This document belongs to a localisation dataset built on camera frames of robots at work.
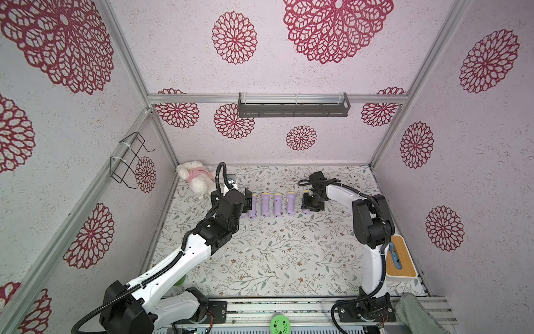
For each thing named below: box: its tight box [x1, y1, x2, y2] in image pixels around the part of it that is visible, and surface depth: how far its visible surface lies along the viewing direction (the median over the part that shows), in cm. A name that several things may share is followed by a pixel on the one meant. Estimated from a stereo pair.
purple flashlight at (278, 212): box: [273, 192, 284, 218], surface depth 102 cm
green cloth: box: [394, 292, 452, 334], surface depth 73 cm
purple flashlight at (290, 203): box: [286, 191, 297, 217], surface depth 104 cm
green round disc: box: [269, 314, 292, 334], surface depth 69 cm
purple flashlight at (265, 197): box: [260, 192, 271, 218], surface depth 102 cm
